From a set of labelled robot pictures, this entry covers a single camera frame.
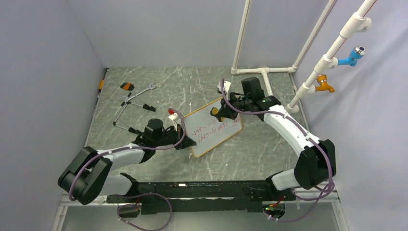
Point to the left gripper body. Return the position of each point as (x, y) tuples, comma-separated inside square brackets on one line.
[(174, 136)]

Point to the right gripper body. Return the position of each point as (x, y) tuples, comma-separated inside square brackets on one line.
[(241, 102)]

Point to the yellow framed whiteboard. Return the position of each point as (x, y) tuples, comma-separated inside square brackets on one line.
[(207, 131)]

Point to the yellow whiteboard eraser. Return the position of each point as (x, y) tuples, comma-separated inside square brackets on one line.
[(214, 111)]

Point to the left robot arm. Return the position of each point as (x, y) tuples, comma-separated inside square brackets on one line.
[(88, 175)]

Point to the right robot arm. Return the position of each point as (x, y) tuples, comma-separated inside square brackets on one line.
[(316, 157)]

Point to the silver wrench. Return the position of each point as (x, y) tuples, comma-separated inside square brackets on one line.
[(141, 91)]

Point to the orange black small object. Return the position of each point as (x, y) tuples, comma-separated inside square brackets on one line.
[(127, 86)]

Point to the orange faucet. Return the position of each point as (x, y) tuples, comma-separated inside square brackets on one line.
[(323, 84)]

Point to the blue faucet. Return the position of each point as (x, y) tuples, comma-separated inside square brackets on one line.
[(357, 53)]

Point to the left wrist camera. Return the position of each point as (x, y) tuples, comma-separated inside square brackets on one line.
[(175, 118)]

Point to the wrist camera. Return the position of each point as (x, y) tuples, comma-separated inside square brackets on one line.
[(223, 87), (175, 118)]

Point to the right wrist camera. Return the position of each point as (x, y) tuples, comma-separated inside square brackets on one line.
[(223, 87)]

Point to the wire whiteboard stand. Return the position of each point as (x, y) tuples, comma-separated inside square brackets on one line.
[(128, 109)]

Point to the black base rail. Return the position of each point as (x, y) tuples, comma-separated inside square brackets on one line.
[(158, 197)]

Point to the yellow black tool at wall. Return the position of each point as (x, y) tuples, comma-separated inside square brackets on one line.
[(100, 86)]

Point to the white PVC pipe frame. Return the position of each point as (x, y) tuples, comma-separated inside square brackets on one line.
[(358, 22)]

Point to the aluminium frame rail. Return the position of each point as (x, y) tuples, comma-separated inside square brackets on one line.
[(302, 196)]

